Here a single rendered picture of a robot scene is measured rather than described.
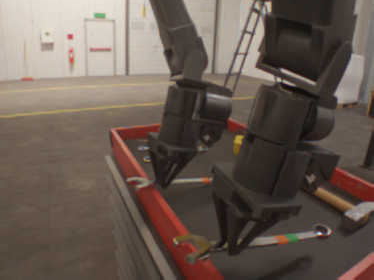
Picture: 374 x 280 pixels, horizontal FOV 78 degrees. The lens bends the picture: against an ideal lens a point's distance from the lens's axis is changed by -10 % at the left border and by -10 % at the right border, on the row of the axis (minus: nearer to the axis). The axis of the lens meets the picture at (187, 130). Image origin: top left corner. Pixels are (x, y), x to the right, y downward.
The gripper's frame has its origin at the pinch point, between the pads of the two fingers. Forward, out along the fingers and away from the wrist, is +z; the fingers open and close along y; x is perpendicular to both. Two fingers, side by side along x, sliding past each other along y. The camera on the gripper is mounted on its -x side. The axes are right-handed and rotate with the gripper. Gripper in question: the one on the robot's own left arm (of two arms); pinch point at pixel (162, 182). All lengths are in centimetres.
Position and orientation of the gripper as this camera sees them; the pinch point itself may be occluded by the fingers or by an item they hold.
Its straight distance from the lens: 53.0
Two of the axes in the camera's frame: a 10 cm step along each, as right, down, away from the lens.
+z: -2.2, 9.5, 2.0
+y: -5.3, -2.9, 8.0
